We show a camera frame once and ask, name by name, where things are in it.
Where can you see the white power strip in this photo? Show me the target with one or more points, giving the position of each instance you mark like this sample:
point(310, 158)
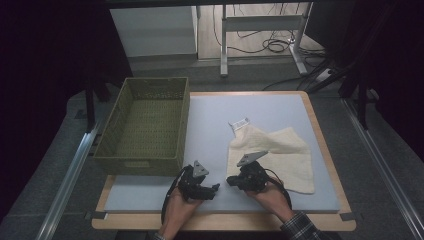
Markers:
point(323, 76)

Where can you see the black tape piece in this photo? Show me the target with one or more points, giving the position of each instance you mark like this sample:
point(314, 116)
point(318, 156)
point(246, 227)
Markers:
point(348, 216)

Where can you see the green woven basket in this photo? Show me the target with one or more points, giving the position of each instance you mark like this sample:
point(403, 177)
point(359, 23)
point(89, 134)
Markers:
point(140, 166)

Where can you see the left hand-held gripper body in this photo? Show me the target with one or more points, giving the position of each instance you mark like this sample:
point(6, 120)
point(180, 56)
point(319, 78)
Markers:
point(200, 169)

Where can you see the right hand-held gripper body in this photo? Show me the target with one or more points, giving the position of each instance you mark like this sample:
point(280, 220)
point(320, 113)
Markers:
point(253, 176)

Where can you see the aluminium rail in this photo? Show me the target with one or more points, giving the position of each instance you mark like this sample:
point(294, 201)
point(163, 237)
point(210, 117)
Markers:
point(66, 186)
point(383, 166)

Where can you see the person's right hand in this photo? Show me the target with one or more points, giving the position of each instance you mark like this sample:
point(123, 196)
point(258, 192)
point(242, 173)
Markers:
point(273, 200)

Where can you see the white cabinet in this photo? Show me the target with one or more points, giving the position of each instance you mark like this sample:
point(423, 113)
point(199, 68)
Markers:
point(153, 30)

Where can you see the black stand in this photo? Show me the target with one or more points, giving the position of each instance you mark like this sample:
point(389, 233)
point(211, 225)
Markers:
point(362, 110)
point(89, 110)

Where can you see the white metal desk frame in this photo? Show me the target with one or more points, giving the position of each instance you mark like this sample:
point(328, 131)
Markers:
point(263, 23)

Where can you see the dark curtain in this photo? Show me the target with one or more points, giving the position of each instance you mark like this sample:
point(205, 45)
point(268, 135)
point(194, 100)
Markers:
point(400, 66)

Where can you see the cream printed cloth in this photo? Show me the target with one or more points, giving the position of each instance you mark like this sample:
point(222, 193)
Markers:
point(286, 156)

